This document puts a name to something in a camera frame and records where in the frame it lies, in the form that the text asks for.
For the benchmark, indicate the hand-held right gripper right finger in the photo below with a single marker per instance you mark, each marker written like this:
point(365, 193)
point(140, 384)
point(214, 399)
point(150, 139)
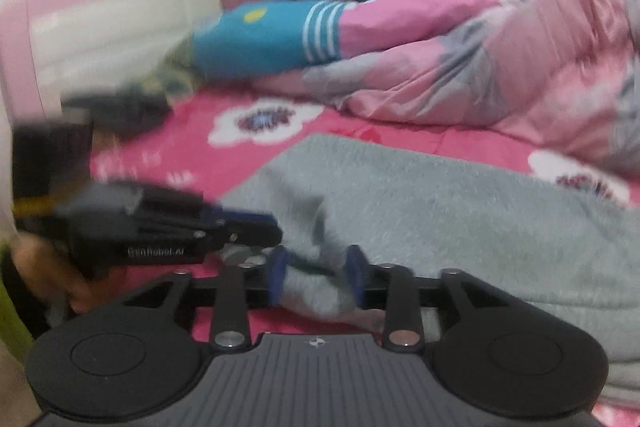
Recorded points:
point(354, 274)

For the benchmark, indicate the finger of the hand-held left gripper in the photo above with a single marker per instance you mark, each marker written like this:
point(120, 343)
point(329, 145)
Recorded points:
point(250, 234)
point(240, 217)

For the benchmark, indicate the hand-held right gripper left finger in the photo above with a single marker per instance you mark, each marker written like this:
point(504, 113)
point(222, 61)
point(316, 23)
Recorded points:
point(276, 274)

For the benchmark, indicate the grey sweatpants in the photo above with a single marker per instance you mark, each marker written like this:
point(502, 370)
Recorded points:
point(425, 217)

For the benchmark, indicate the person's left hand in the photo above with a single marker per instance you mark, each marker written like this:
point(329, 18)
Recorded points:
point(75, 292)

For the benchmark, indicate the dark garment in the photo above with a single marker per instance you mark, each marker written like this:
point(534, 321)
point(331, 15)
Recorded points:
point(125, 112)

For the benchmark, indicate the green plaid pillow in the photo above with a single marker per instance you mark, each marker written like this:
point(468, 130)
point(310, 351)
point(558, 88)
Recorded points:
point(165, 82)

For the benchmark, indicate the blue pink striped quilt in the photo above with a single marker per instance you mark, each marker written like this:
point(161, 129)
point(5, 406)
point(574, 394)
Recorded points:
point(250, 42)

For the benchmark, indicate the green patterned pillow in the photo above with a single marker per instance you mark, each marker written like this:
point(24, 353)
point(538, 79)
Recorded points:
point(185, 47)

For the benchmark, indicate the pink white headboard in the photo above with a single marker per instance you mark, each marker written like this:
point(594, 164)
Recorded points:
point(100, 32)

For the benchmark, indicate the pink grey floral duvet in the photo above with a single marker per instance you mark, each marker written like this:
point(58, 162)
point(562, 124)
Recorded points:
point(525, 72)

